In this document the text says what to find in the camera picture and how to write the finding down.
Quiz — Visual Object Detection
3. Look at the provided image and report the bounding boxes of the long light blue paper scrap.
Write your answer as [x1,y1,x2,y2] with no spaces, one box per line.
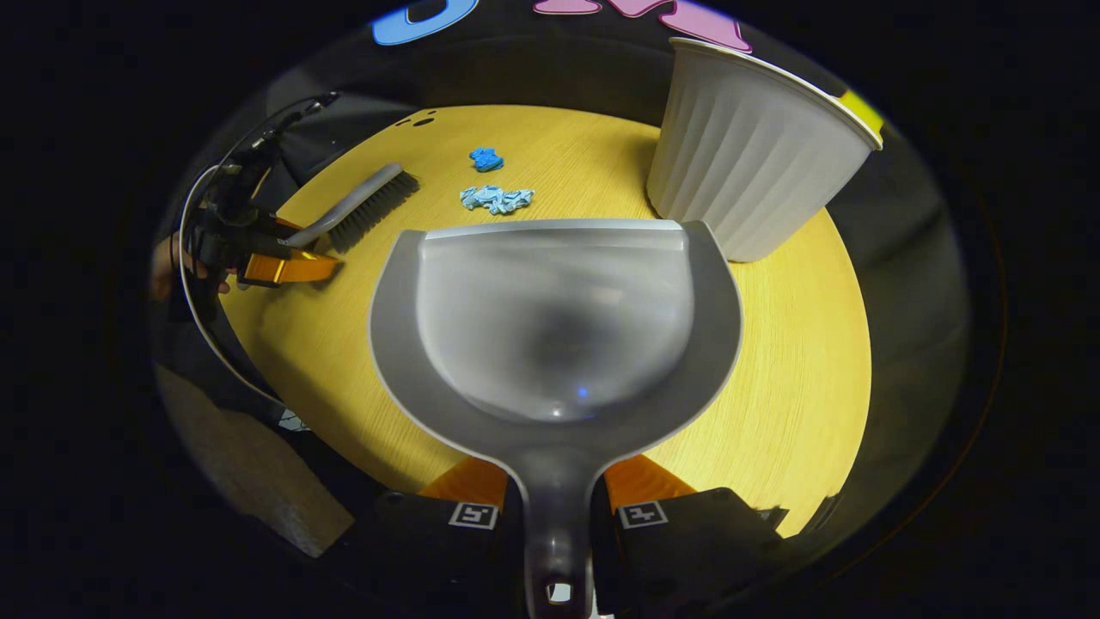
[459,185,536,215]

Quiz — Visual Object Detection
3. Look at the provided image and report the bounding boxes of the white cable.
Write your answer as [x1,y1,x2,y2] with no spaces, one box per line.
[178,90,340,409]

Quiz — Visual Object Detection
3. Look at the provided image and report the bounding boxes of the grey dustpan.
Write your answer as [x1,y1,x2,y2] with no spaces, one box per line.
[368,218,745,619]

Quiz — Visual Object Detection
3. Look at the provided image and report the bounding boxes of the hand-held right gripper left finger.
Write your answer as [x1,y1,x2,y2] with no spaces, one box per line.
[357,454,527,607]

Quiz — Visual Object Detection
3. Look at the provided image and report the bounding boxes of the white ribbed garbage bin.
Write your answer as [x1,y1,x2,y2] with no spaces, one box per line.
[645,36,884,264]

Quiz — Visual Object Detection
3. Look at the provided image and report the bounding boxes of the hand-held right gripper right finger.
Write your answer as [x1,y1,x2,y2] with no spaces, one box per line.
[593,454,790,607]

